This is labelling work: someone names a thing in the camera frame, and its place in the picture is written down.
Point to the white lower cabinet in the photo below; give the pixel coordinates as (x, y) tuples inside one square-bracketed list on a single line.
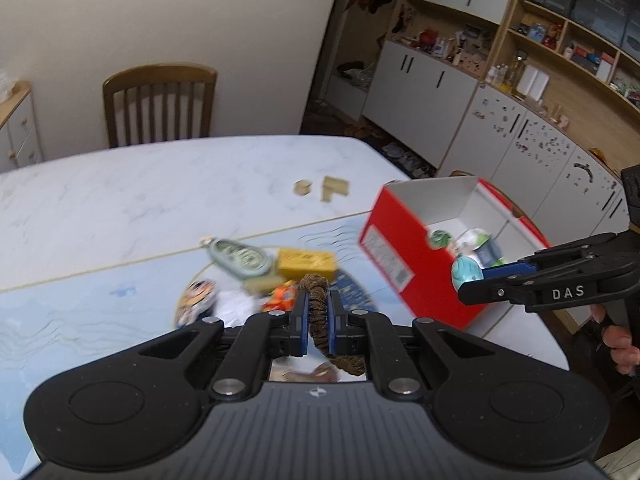
[(425, 100)]

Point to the round cartoon badge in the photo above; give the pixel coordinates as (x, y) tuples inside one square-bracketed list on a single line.
[(197, 300)]

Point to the round wooden piece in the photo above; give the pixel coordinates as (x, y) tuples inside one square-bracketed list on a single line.
[(302, 187)]

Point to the angled wooden piece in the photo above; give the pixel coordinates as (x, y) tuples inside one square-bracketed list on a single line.
[(334, 187)]

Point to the pale green oval case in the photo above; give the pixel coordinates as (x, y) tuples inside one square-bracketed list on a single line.
[(239, 258)]

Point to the wooden shelf unit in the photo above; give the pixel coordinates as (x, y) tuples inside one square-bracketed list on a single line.
[(575, 80)]

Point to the orange colourful packet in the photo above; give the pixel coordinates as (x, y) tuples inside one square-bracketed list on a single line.
[(281, 300)]

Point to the green white packet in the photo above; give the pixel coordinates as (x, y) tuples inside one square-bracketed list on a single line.
[(475, 241)]

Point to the white crumpled tissue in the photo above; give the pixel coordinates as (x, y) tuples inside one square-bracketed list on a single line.
[(237, 306)]

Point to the white box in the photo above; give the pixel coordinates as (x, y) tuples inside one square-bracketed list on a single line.
[(533, 83)]

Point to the green shiny wrapped ball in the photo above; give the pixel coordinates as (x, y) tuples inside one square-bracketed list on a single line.
[(440, 240)]

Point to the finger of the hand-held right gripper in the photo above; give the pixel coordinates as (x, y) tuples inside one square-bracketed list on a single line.
[(505, 271), (500, 292)]

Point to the person's right hand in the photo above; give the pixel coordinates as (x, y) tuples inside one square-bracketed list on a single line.
[(622, 352)]

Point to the red cardboard box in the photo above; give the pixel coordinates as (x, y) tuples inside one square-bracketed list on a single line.
[(400, 245)]

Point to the row of small bottles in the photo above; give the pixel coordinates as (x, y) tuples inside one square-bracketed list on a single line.
[(500, 76)]

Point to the white sticker-covered cabinet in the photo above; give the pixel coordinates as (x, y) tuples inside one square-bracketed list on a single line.
[(540, 160)]

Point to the white sideboard wooden top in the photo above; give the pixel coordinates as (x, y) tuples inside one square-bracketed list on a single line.
[(20, 130)]

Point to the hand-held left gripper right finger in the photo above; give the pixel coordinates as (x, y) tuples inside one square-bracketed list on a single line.
[(334, 327)]

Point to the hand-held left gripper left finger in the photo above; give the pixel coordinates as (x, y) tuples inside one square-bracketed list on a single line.
[(301, 327)]

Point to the row of small figurines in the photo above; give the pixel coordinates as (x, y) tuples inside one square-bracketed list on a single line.
[(450, 42)]

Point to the person's beige trousers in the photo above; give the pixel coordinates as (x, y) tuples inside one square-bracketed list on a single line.
[(622, 467)]

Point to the wooden chair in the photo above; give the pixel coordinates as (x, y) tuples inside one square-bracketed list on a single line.
[(160, 75)]

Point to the white low shelf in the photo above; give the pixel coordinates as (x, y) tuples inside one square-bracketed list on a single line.
[(350, 92)]

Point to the teal cartoon toy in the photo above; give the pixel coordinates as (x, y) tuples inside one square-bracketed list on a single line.
[(467, 272)]

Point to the yellow carton box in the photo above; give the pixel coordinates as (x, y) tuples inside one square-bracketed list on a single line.
[(306, 262)]

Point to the beige cylinder piece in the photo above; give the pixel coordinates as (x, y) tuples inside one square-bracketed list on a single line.
[(261, 284)]

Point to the blue printed table mat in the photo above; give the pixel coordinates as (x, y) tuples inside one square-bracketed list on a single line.
[(100, 320)]

